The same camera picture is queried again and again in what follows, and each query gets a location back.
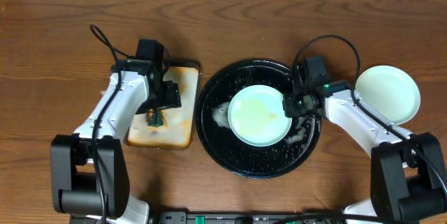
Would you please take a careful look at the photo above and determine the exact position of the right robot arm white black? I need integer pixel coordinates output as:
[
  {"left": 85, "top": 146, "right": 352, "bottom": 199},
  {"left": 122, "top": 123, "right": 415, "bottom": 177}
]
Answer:
[{"left": 283, "top": 80, "right": 446, "bottom": 223}]

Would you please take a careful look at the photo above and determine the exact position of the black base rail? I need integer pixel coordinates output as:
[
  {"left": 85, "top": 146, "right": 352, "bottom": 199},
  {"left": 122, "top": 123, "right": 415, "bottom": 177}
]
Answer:
[{"left": 68, "top": 210, "right": 420, "bottom": 224}]

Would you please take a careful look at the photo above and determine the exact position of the yellow plate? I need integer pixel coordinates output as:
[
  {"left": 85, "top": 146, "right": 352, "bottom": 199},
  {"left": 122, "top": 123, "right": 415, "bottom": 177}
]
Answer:
[{"left": 386, "top": 112, "right": 416, "bottom": 125}]

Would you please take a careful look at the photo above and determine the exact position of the round black serving tray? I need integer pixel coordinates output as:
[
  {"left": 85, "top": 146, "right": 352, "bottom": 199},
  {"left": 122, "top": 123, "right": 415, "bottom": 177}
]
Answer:
[{"left": 195, "top": 59, "right": 322, "bottom": 179}]

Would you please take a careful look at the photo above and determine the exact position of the green yellow sponge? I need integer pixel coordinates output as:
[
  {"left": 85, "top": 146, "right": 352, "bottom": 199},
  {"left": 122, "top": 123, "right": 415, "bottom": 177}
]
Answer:
[{"left": 145, "top": 110, "right": 166, "bottom": 128}]

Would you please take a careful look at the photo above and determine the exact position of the rectangular soapy water tray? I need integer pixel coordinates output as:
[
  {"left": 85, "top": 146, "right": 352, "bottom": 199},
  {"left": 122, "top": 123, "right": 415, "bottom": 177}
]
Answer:
[{"left": 126, "top": 61, "right": 200, "bottom": 150}]

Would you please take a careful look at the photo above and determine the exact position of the light blue plate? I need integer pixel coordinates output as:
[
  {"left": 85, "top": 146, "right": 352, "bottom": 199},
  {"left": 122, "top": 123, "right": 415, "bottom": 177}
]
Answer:
[
  {"left": 356, "top": 66, "right": 420, "bottom": 116},
  {"left": 228, "top": 84, "right": 293, "bottom": 147}
]

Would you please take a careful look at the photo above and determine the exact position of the light blue plate front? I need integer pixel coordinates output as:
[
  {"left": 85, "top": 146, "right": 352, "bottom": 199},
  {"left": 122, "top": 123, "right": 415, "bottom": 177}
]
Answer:
[{"left": 228, "top": 84, "right": 293, "bottom": 147}]

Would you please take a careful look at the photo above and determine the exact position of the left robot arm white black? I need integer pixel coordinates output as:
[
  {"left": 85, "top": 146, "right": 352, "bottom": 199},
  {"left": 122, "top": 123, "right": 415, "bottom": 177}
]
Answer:
[{"left": 50, "top": 59, "right": 181, "bottom": 223}]

